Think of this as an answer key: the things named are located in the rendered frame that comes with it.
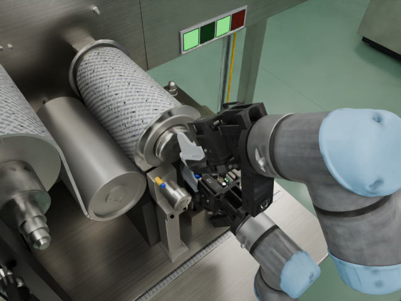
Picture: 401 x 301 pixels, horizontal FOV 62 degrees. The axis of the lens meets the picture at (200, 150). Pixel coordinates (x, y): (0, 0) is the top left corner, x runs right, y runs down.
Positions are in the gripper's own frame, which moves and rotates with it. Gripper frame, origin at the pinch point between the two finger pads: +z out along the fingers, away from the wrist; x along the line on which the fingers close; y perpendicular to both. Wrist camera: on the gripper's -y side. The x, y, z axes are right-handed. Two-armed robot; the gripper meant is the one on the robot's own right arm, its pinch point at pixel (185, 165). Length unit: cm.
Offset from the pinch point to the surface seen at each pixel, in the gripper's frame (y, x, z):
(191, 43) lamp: 8.1, -24.2, 28.8
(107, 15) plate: 23.5, -0.9, 29.6
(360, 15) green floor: -109, -309, 113
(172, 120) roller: 21.1, 5.5, -3.9
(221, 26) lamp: 9.7, -35.1, 28.8
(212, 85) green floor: -109, -115, 119
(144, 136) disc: 20.6, 11.1, -3.7
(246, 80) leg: -38, -71, 47
